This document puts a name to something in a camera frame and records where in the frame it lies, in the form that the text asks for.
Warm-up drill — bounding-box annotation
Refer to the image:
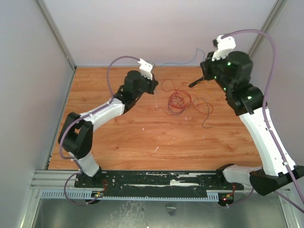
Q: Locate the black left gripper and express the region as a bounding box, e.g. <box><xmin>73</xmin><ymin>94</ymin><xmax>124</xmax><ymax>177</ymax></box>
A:
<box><xmin>134</xmin><ymin>73</ymin><xmax>159</xmax><ymax>99</ymax></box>

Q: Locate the grey blue wire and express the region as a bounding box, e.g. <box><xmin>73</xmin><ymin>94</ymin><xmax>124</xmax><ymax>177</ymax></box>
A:
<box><xmin>152</xmin><ymin>47</ymin><xmax>206</xmax><ymax>69</ymax></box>

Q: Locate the red wire tangle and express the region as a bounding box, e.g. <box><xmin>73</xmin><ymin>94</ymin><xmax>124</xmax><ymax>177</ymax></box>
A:
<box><xmin>161</xmin><ymin>79</ymin><xmax>214</xmax><ymax>129</ymax></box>

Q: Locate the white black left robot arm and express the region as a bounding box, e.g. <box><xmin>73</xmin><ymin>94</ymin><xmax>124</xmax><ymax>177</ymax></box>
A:
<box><xmin>58</xmin><ymin>70</ymin><xmax>158</xmax><ymax>188</ymax></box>

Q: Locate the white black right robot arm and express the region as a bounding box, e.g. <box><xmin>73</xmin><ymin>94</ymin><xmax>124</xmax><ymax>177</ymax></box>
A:
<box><xmin>200</xmin><ymin>51</ymin><xmax>304</xmax><ymax>196</ymax></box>

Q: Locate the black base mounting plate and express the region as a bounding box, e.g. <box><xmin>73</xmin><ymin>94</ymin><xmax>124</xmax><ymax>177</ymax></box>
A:
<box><xmin>74</xmin><ymin>171</ymin><xmax>244</xmax><ymax>198</ymax></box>

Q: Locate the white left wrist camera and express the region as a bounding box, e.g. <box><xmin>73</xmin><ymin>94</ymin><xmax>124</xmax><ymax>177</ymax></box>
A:
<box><xmin>138</xmin><ymin>58</ymin><xmax>154</xmax><ymax>80</ymax></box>

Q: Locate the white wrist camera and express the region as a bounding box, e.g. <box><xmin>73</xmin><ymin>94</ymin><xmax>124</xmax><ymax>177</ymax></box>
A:
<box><xmin>211</xmin><ymin>35</ymin><xmax>236</xmax><ymax>61</ymax></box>
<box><xmin>138</xmin><ymin>58</ymin><xmax>154</xmax><ymax>80</ymax></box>

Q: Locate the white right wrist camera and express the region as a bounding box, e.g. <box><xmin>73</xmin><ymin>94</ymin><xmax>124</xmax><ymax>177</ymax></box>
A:
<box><xmin>211</xmin><ymin>35</ymin><xmax>236</xmax><ymax>61</ymax></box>

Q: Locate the adjustable wrench black handle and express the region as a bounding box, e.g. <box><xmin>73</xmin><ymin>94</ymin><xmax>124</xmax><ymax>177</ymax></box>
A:
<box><xmin>188</xmin><ymin>77</ymin><xmax>204</xmax><ymax>88</ymax></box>

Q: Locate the grey slotted cable duct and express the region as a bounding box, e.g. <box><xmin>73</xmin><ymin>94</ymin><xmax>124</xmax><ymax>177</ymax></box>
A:
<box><xmin>39</xmin><ymin>189</ymin><xmax>219</xmax><ymax>202</ymax></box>

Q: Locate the aluminium frame rail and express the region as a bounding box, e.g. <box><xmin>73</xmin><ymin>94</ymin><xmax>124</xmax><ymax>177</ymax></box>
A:
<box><xmin>30</xmin><ymin>169</ymin><xmax>81</xmax><ymax>190</ymax></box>

